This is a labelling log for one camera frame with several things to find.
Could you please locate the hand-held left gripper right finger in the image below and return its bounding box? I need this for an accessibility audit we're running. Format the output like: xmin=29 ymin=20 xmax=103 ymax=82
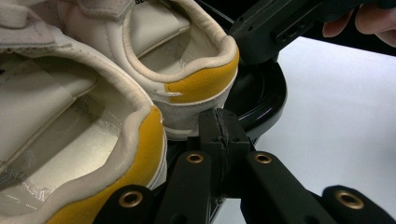
xmin=219 ymin=107 xmax=251 ymax=200

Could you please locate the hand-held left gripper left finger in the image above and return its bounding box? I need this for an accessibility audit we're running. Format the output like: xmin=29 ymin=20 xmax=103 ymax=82
xmin=198 ymin=107 xmax=226 ymax=200

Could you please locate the beige sneaker yellow heel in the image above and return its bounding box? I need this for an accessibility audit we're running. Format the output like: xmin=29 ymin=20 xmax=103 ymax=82
xmin=0 ymin=46 xmax=168 ymax=224
xmin=0 ymin=0 xmax=241 ymax=142

